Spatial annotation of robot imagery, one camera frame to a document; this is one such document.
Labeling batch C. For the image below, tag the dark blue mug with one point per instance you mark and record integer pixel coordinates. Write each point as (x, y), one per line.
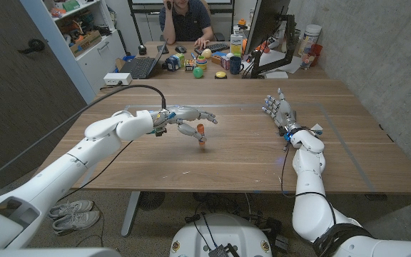
(235, 65)

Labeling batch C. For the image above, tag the cardboard box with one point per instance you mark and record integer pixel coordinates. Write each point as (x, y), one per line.
(86, 43)

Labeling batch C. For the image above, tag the yellow egg toy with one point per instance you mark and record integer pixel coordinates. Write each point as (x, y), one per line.
(206, 53)

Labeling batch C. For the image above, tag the white drink carton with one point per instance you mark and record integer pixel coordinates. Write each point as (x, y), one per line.
(236, 44)

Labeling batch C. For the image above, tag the white power box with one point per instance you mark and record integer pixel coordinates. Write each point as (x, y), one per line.
(117, 78)

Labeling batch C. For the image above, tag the small white flat box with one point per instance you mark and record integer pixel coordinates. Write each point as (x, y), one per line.
(276, 74)

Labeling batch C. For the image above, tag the grey sneaker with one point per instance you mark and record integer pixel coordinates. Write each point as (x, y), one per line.
(71, 207)
(77, 221)

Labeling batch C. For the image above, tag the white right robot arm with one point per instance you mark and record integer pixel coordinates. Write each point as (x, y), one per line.
(309, 200)

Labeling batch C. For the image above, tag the black computer monitor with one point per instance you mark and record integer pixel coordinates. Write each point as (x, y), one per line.
(266, 21)

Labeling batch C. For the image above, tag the blue and green toy box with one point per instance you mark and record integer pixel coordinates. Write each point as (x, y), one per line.
(174, 61)

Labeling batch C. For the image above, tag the black keyboard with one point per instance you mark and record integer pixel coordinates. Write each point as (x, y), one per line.
(218, 47)

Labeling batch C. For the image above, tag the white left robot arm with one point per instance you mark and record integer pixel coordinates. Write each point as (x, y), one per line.
(48, 178)

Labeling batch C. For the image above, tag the black laptop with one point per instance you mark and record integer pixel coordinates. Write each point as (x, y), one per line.
(141, 66)

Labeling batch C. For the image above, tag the yellow push button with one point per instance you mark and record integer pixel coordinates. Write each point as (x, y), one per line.
(220, 75)

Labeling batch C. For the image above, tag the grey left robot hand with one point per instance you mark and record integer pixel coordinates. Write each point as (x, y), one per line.
(180, 113)

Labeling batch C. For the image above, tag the grey table leg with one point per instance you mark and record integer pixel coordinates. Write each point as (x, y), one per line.
(130, 214)

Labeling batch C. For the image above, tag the orange-capped glue stick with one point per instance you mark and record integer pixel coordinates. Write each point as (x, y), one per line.
(201, 129)

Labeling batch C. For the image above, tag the green ball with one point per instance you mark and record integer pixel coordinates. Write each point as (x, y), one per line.
(198, 73)

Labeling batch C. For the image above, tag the black computer mouse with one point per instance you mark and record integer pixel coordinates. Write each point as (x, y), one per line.
(181, 49)

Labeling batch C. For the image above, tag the white shelf cabinet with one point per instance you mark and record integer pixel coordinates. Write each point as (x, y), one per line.
(95, 60)

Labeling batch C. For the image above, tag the person in dark polo shirt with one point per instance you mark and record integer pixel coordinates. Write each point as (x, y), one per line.
(187, 19)

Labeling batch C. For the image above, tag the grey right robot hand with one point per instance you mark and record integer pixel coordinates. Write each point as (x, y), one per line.
(283, 110)

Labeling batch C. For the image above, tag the red cup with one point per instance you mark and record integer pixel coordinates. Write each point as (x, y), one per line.
(316, 53)

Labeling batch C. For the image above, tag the white canister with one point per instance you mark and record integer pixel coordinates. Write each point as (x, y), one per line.
(309, 37)

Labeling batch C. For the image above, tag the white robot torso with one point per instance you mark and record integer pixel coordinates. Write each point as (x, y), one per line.
(223, 235)

